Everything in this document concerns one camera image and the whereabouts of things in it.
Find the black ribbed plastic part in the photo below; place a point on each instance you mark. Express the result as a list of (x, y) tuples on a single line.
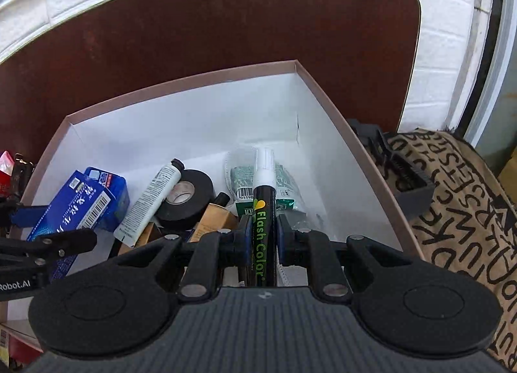
[(404, 171)]

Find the red box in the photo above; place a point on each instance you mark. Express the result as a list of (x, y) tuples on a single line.
[(24, 350)]

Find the red packet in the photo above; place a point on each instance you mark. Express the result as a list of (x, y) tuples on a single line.
[(5, 173)]

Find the black tape roll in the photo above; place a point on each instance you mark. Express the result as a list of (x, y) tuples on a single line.
[(202, 187)]

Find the grey window frame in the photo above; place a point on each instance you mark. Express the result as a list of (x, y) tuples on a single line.
[(496, 33)]

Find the green white packet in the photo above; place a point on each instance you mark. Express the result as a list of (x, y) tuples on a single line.
[(289, 187)]

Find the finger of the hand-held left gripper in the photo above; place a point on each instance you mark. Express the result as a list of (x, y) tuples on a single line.
[(60, 241), (32, 214)]

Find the dark brown board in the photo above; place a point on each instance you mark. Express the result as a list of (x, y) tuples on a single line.
[(202, 25)]

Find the black white paint marker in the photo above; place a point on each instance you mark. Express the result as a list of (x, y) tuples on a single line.
[(264, 215)]

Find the blue carton box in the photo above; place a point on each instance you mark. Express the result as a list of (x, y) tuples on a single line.
[(80, 203)]

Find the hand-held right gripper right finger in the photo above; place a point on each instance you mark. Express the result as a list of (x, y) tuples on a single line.
[(281, 235)]

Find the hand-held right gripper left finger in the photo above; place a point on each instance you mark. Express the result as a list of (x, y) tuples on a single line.
[(244, 235)]

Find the brown cardboard box white inside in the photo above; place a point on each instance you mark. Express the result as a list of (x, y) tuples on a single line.
[(202, 114)]

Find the white tube black cap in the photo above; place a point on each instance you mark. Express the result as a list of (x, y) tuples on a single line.
[(149, 203)]

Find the small brown carton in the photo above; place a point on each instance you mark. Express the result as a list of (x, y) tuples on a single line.
[(147, 237), (214, 219)]

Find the letter-print brown tablecloth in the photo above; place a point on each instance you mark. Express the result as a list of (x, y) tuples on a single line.
[(464, 235)]

